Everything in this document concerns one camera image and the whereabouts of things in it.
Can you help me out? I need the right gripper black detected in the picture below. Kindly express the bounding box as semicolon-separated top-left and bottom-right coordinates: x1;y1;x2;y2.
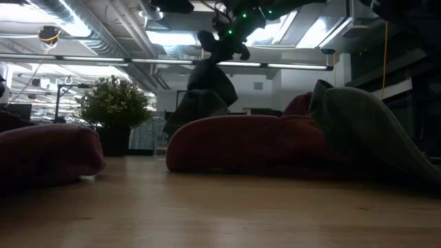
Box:
198;30;252;63

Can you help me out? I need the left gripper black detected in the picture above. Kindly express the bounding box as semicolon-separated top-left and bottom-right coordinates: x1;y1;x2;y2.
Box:
150;0;196;15

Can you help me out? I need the bright ceiling light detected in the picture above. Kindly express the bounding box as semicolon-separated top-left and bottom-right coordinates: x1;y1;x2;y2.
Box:
146;30;201;48

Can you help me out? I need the long linear light strip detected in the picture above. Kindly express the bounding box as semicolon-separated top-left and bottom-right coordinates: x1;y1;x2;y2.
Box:
0;52;334;72

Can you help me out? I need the slanted ceiling light panel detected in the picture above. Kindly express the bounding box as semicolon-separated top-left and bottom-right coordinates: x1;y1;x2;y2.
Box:
296;15;354;49

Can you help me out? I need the small potted green plant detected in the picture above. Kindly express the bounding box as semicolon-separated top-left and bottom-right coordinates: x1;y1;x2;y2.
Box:
78;74;153;158

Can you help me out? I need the black pole stand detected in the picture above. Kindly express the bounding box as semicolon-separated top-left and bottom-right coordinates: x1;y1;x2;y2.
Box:
54;83;91;124

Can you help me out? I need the silver ventilation duct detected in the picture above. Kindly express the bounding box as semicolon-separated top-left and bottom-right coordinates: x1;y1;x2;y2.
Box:
25;0;163;94

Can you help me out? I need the yellow ceiling cable reel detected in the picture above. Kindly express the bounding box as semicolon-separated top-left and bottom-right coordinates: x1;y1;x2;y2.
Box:
37;25;63;45

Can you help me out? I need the hanging yellow cord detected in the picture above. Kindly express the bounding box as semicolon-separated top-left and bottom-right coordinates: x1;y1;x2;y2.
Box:
378;20;390;101

